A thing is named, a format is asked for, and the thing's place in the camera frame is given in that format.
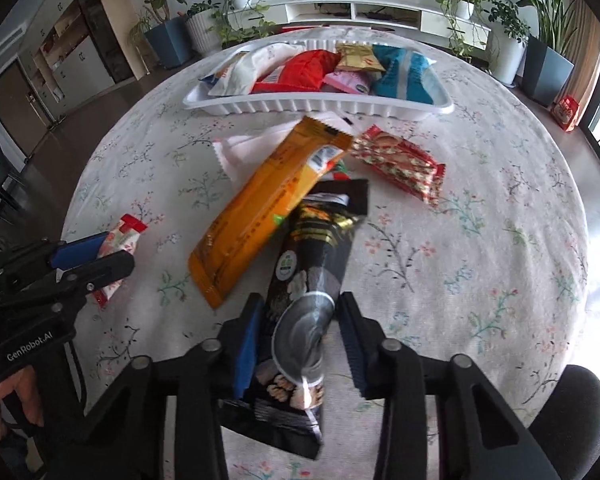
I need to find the teal snack packet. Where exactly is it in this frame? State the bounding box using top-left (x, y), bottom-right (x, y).
top-left (370, 44), bottom-right (437, 101)

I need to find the gold snack packet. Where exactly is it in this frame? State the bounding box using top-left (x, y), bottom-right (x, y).
top-left (335, 43), bottom-right (386, 73)

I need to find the white snack packet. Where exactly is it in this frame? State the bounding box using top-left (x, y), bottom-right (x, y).
top-left (207, 42), bottom-right (306, 97)

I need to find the white plastic tray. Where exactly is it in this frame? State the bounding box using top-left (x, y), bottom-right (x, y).
top-left (182, 37), bottom-right (455, 121)

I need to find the pink white wrapper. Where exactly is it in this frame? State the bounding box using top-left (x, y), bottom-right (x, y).
top-left (211, 119), bottom-right (353, 186)

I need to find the potted tree in blue pot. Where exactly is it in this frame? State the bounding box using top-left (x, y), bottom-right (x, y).
top-left (111, 0), bottom-right (193, 70)

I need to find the red gift bag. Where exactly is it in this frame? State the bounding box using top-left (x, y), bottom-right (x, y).
top-left (551, 95), bottom-right (581, 132)

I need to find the bushy plant in white pot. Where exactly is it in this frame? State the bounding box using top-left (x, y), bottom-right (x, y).
top-left (482, 0), bottom-right (531, 86)

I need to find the red patterned snack packet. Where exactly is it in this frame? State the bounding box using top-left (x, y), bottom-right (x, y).
top-left (351, 126), bottom-right (446, 206)

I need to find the plant in white ribbed pot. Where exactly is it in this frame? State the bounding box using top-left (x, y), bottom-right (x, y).
top-left (185, 0), bottom-right (223, 57)

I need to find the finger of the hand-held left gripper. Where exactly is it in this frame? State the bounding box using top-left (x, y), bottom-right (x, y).
top-left (0, 232), bottom-right (110, 286)
top-left (0, 250), bottom-right (136, 311)

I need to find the white television cabinet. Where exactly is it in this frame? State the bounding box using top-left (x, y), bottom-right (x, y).
top-left (260, 0), bottom-right (493, 51)

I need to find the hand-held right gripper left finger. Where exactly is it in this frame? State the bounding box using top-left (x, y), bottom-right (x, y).
top-left (67, 292), bottom-right (266, 480)

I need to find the white wall cabinet unit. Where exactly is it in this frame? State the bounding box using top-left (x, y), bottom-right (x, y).
top-left (30, 0), bottom-right (116, 111)

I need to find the black metal chair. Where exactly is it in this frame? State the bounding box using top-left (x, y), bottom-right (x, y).
top-left (0, 137), bottom-right (28, 251)

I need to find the beige curtain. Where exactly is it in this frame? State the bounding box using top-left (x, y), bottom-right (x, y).
top-left (562, 0), bottom-right (600, 106)

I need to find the pink snack packet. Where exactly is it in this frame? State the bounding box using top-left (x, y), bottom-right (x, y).
top-left (322, 70), bottom-right (373, 95)

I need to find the small red white packet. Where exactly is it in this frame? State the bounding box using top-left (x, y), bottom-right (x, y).
top-left (91, 213), bottom-right (148, 308)

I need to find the trailing vine in white pot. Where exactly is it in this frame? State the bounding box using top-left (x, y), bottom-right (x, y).
top-left (435, 0), bottom-right (486, 58)

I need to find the floral white tablecloth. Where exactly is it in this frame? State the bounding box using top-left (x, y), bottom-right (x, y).
top-left (60, 27), bottom-right (591, 480)

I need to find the green red small packet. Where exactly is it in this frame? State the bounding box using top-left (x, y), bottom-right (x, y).
top-left (324, 159), bottom-right (352, 184)

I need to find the long black snack packet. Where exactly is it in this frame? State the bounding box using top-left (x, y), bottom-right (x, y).
top-left (219, 178), bottom-right (371, 461)

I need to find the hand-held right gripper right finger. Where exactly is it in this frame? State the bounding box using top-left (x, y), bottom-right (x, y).
top-left (337, 291), bottom-right (563, 480)

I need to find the large-leaf plant in grey-blue pot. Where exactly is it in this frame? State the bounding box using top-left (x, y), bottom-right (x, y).
top-left (505, 0), bottom-right (588, 107)

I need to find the blue roll cake packet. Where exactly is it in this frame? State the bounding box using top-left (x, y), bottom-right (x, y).
top-left (199, 55), bottom-right (241, 86)

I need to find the black padded chair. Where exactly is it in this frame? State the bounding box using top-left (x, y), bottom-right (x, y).
top-left (527, 364), bottom-right (600, 480)

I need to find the long orange snack packet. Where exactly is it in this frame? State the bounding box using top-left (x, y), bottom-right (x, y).
top-left (187, 116), bottom-right (355, 309)

